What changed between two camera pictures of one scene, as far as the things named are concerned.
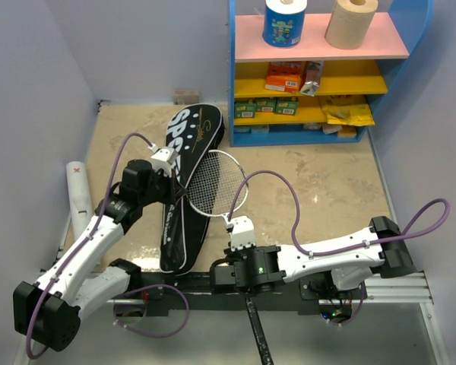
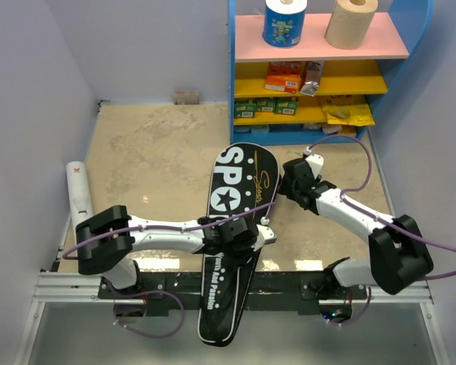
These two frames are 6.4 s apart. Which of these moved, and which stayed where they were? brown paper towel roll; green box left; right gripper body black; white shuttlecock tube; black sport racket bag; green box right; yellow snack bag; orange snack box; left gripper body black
Moved: black sport racket bag; right gripper body black; left gripper body black
Stayed: yellow snack bag; green box left; green box right; brown paper towel roll; orange snack box; white shuttlecock tube
